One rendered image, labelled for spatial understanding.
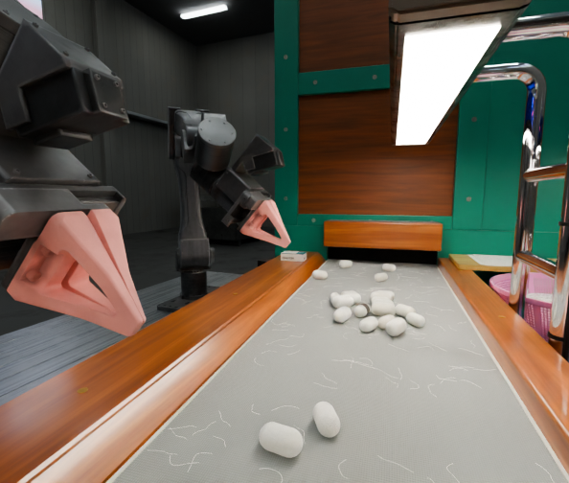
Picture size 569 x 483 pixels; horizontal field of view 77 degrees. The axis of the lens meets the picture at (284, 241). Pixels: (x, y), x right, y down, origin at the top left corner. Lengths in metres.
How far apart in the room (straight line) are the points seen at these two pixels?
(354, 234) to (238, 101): 10.17
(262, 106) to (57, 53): 10.40
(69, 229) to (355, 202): 0.88
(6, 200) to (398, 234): 0.86
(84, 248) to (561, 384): 0.40
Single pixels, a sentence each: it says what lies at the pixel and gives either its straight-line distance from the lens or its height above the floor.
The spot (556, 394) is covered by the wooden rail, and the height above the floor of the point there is 0.76.
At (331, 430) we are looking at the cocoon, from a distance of 0.32.
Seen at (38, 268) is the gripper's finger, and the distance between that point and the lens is 0.27.
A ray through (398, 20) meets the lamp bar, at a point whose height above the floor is 1.04.
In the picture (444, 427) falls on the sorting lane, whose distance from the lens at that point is 0.36.
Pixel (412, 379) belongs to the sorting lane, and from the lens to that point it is 0.42.
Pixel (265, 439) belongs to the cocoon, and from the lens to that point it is 0.30.
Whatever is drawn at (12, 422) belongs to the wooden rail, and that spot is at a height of 0.76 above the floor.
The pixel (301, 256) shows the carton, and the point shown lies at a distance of 0.89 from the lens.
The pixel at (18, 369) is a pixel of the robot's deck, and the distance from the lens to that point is 0.70.
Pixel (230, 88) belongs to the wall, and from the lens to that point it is 11.23.
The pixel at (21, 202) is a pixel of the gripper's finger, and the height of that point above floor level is 0.93.
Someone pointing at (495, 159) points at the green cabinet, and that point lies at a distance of 1.06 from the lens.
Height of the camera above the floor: 0.93
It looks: 8 degrees down
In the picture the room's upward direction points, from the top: straight up
